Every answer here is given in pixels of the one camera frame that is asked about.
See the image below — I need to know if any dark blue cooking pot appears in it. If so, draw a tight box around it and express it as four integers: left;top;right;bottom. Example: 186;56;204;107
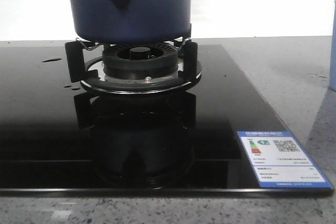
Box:
70;0;191;44

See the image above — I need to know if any light blue plastic cup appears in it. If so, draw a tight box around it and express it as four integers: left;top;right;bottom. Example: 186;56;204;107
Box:
329;9;336;91

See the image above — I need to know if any black metal pot support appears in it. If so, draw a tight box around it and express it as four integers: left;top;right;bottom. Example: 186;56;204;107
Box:
65;31;202;95

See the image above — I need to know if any black gas burner head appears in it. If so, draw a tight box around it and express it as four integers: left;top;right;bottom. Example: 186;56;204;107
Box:
102;42;178;80

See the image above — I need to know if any black glass gas cooktop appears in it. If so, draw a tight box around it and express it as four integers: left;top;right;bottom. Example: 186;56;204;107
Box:
1;45;334;197

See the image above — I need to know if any blue white energy label sticker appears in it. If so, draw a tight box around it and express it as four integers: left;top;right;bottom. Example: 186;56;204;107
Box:
237;131;333;189

